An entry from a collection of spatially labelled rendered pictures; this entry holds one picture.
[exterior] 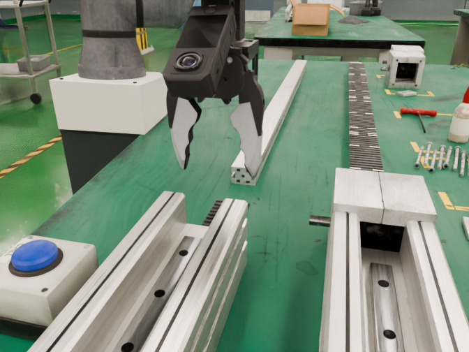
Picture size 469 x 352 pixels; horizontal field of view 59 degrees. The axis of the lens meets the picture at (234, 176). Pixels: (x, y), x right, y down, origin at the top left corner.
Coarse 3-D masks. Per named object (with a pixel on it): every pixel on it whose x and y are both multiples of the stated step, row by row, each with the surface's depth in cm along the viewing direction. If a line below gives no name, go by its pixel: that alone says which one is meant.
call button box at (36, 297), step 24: (24, 240) 42; (48, 240) 43; (0, 264) 39; (72, 264) 39; (96, 264) 43; (0, 288) 36; (24, 288) 36; (48, 288) 36; (72, 288) 39; (0, 312) 38; (24, 312) 37; (48, 312) 36; (24, 336) 38
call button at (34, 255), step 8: (40, 240) 40; (24, 248) 39; (32, 248) 39; (40, 248) 39; (48, 248) 39; (56, 248) 40; (16, 256) 38; (24, 256) 38; (32, 256) 38; (40, 256) 38; (48, 256) 38; (56, 256) 39; (16, 264) 37; (24, 264) 37; (32, 264) 37; (40, 264) 38; (48, 264) 38
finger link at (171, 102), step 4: (168, 92) 46; (168, 96) 46; (168, 100) 47; (172, 100) 47; (176, 100) 46; (188, 100) 46; (168, 104) 47; (172, 104) 47; (176, 104) 47; (168, 108) 47; (172, 108) 47; (168, 112) 47; (172, 112) 47; (168, 116) 48; (172, 116) 47; (168, 120) 48; (172, 120) 48; (172, 124) 48
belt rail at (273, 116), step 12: (300, 60) 149; (300, 72) 131; (288, 84) 117; (276, 96) 104; (288, 96) 104; (276, 108) 95; (288, 108) 104; (264, 120) 87; (276, 120) 87; (264, 132) 81; (276, 132) 86; (264, 144) 75; (240, 156) 70; (264, 156) 75; (240, 168) 66; (240, 180) 67; (252, 180) 67
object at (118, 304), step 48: (144, 240) 38; (192, 240) 43; (240, 240) 43; (96, 288) 32; (144, 288) 38; (192, 288) 32; (48, 336) 28; (96, 336) 31; (144, 336) 32; (192, 336) 29
